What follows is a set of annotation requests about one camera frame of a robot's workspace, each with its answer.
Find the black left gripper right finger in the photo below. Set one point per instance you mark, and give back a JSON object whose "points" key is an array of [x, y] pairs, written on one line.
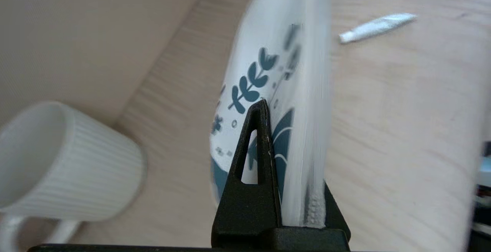
{"points": [[333, 233]]}

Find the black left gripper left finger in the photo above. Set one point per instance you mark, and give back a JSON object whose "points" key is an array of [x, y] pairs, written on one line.
{"points": [[249, 210]]}

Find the white horse-print zipper pouch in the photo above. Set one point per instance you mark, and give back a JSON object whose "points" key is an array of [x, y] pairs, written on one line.
{"points": [[299, 91]]}

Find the white ribbed mug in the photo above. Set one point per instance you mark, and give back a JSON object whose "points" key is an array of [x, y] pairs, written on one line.
{"points": [[76, 167]]}

